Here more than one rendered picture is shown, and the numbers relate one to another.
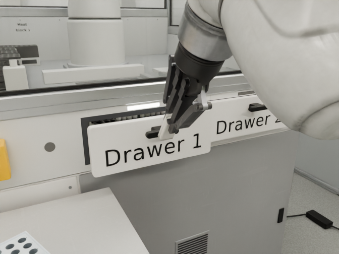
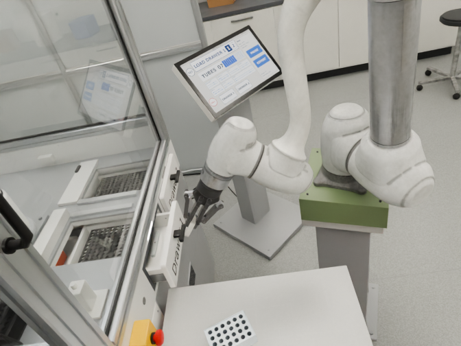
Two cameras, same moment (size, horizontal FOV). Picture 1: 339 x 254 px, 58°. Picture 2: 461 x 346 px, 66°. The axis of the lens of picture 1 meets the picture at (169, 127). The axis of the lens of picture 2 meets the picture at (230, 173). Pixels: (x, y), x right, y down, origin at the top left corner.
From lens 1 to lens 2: 83 cm
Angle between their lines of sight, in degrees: 51
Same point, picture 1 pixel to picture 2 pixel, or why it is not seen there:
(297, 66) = (300, 182)
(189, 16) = (221, 178)
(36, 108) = (132, 287)
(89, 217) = (195, 303)
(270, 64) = (291, 185)
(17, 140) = (136, 314)
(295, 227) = not seen: hidden behind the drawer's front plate
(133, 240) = (227, 283)
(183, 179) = not seen: hidden behind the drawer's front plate
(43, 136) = (140, 298)
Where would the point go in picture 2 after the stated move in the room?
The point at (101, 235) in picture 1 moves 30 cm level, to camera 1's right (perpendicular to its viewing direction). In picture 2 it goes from (215, 298) to (252, 229)
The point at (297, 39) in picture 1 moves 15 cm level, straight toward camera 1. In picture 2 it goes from (296, 176) to (346, 199)
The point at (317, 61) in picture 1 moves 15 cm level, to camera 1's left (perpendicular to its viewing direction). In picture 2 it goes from (303, 179) to (285, 219)
